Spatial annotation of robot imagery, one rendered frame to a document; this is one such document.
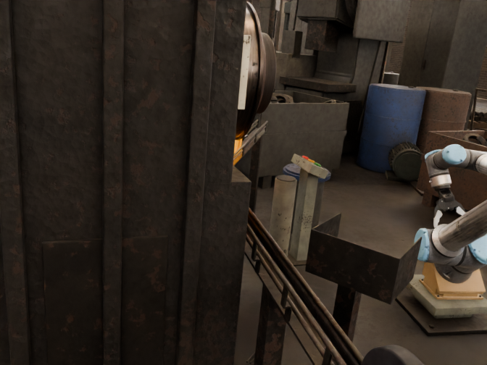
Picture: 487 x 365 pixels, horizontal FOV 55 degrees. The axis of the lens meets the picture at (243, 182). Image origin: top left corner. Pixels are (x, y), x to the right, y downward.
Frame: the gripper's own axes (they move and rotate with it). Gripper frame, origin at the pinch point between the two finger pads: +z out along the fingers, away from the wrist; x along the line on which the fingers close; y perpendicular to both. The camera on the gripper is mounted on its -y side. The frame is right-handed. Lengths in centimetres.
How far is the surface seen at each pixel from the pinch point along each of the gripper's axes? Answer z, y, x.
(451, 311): 37.6, 8.6, 7.5
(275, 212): -25, 19, 84
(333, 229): -2, -81, 49
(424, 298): 30.7, 11.8, 18.0
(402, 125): -121, 249, -21
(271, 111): -122, 128, 92
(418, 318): 39.4, 12.9, 22.5
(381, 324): 39, 5, 40
